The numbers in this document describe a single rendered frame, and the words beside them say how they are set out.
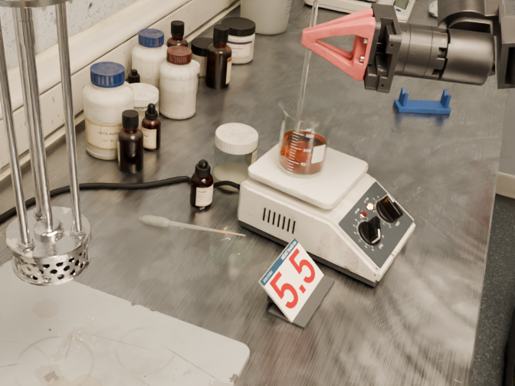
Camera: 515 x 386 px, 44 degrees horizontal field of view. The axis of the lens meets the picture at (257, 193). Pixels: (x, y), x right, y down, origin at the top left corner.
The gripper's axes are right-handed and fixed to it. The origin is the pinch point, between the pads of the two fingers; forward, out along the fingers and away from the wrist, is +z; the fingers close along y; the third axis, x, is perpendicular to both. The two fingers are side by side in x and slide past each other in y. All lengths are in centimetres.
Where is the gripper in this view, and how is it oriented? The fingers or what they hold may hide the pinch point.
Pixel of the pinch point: (309, 37)
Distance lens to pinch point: 73.0
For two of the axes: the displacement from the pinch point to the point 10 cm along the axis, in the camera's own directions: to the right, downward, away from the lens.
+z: -9.9, -1.3, 0.1
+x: -1.0, 8.1, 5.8
